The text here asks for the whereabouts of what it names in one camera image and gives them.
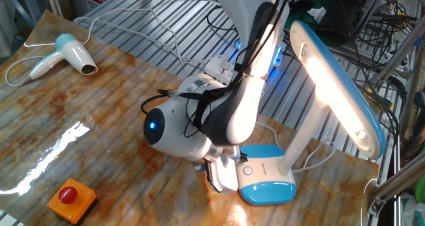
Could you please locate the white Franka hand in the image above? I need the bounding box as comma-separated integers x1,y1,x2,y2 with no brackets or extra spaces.
204,152,249,194

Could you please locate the blue and white desk lamp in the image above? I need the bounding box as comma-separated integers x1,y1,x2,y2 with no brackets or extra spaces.
235,20,387,206

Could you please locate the orange box with red button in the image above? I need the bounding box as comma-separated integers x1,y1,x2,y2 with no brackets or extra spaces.
46,177,98,225

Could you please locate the white power strip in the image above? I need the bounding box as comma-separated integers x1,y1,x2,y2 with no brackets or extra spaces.
203,55,235,86

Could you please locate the marble pattern table mat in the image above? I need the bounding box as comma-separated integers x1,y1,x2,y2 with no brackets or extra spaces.
0,9,380,226

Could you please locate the white crumpled paper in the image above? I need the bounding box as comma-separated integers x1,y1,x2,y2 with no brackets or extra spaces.
307,7,328,23

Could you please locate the black bag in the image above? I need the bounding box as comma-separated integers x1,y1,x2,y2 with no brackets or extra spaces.
315,0,365,47

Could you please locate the diagonal aluminium profile beam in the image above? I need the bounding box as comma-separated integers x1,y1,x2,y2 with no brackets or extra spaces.
375,19,425,84

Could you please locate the white and teal hair dryer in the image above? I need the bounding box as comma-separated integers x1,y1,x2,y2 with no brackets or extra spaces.
29,33,99,80

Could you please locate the silver wrist camera blue cap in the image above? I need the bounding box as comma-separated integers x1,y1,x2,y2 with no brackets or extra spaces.
228,144,242,161

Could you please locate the white lamp power cable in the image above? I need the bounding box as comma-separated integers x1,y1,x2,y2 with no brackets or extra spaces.
254,121,336,173

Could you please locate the thin white cable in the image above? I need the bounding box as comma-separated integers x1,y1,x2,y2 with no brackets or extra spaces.
360,177,379,226

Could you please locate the aluminium frame beam with bracket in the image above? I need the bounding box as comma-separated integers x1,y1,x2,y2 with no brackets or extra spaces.
367,152,425,217

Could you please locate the white hair dryer cable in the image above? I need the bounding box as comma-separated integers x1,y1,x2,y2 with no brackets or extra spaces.
5,8,222,87

